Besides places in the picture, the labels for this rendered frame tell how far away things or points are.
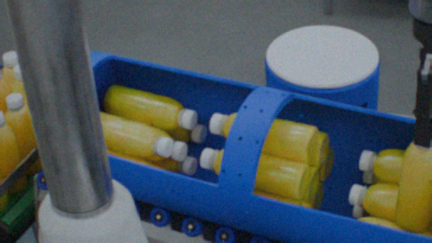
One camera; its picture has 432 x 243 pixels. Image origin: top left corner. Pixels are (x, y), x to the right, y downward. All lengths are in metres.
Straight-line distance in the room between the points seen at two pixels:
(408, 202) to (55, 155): 0.62
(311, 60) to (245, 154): 0.58
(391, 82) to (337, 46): 1.74
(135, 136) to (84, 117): 0.51
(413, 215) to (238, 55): 2.62
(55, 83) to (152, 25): 3.22
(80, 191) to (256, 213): 0.42
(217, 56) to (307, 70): 2.03
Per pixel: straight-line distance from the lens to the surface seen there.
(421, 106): 1.26
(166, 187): 1.55
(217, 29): 4.18
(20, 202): 1.90
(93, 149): 1.14
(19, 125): 1.87
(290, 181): 1.49
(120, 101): 1.73
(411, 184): 1.38
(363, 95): 1.96
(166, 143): 1.60
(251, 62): 3.90
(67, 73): 1.07
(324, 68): 1.96
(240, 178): 1.46
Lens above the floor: 2.11
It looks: 35 degrees down
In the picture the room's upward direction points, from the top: 3 degrees counter-clockwise
